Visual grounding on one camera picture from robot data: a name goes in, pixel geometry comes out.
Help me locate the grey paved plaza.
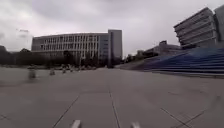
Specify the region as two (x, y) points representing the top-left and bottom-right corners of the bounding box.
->
(0, 66), (224, 128)

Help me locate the large grey windowed building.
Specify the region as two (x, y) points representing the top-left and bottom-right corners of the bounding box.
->
(30, 28), (124, 68)

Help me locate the low dark building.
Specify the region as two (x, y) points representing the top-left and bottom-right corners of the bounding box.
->
(143, 40), (184, 57)

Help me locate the group of people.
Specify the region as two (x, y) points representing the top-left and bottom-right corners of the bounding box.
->
(27, 63), (75, 81)

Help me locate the robot's own part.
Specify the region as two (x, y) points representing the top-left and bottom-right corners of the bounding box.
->
(70, 119), (82, 128)
(130, 121), (142, 128)

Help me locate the blue stepped seating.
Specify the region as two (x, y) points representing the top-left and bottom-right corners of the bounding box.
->
(119, 45), (224, 79)

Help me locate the row of dark trees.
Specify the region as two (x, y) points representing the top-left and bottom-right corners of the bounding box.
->
(0, 45), (159, 69)

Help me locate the grey tiered building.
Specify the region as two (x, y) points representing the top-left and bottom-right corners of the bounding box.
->
(173, 6), (217, 50)

